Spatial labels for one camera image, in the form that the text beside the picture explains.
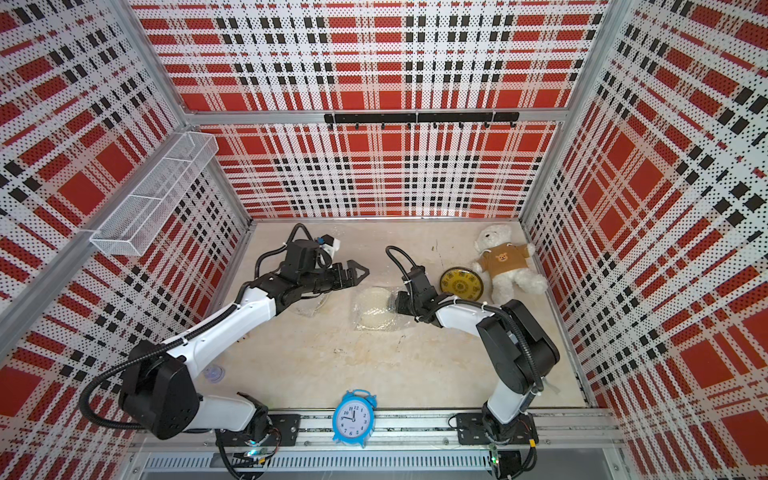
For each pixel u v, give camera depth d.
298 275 0.64
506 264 0.99
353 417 0.73
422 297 0.72
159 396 0.40
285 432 0.74
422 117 0.88
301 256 0.63
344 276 0.72
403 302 0.83
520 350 0.42
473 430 0.73
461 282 1.02
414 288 0.72
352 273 0.72
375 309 0.93
